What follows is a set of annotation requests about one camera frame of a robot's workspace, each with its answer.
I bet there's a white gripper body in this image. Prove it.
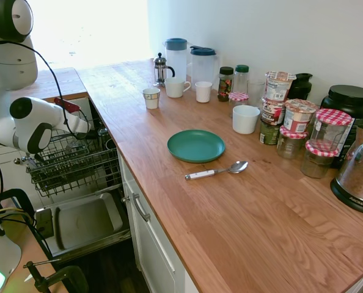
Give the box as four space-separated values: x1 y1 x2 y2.
64 108 92 137

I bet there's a dishwasher body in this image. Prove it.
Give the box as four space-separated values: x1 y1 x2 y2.
88 96 123 196

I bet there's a dishwasher door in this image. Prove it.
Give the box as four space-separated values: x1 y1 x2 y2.
34 191 133 258

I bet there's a grey cutlery basket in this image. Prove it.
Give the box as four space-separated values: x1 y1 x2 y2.
26 133 92 186

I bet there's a silver cutlery piece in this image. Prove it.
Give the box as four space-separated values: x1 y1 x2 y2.
21 154 43 172

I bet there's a patterned white paper cup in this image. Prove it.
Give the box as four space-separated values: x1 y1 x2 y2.
142 87 161 110

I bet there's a white corner cabinet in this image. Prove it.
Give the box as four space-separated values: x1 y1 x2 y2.
0 96 94 203

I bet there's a dark green C-clamp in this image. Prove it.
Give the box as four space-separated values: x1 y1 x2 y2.
24 258 90 293
0 187 39 237

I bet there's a glass French press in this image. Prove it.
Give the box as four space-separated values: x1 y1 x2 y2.
152 51 176 88

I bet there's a white ceramic mug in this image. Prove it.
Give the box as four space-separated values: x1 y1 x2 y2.
164 76 192 99

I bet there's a black detergent dispenser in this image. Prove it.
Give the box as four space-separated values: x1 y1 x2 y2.
35 208 55 239

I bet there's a teal plastic plate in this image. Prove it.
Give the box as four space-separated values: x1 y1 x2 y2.
166 129 227 164

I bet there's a frosted pitcher blue lid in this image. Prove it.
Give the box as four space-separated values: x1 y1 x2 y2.
164 37 189 84

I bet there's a plain white cup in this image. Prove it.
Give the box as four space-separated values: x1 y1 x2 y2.
194 81 213 104

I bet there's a clear pitcher blue lid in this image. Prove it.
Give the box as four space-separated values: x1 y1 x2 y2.
189 45 221 88

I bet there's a white base cabinet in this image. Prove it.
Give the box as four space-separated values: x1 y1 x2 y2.
116 151 207 293

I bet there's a spice jar dark lid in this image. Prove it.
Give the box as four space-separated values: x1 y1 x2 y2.
217 66 235 103

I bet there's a small jar red checked lid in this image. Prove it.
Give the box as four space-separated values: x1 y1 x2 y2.
228 91 250 118

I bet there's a wide white cup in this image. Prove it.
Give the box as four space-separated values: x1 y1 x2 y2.
232 104 262 135

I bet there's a clear bottle green lid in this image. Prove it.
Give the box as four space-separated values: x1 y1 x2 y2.
233 63 251 95

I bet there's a clear glass tumbler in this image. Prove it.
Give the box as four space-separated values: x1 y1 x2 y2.
246 79 267 109

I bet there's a green tin can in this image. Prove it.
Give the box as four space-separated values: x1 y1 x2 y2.
258 118 282 146

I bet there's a red oatmeal cup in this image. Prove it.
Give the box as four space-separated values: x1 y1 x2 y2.
261 96 287 127

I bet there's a glass jar red checked lid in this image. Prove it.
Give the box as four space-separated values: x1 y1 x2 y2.
276 125 309 161
299 141 340 180

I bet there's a foil-lidded red white cup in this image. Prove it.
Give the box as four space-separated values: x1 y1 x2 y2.
283 98 320 133

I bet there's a black tumbler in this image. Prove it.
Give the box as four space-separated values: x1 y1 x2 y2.
287 72 315 102

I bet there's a large jar red checked lid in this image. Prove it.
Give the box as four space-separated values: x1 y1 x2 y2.
309 107 353 153

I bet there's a black protein tub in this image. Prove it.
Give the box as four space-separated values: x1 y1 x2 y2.
320 84 363 170

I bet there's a steel electric kettle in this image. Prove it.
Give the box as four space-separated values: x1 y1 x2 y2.
329 121 363 217

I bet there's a wire dishwasher rack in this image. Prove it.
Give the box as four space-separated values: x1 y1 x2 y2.
25 118 123 199

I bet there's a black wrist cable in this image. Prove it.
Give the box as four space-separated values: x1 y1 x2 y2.
0 41 89 141

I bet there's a metal drawer handle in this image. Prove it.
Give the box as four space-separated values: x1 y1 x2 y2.
130 192 152 222

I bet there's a yellow cable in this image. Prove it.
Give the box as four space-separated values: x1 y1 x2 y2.
0 207 25 221

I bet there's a white-handled metal spoon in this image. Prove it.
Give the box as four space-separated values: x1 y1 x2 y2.
185 160 249 181

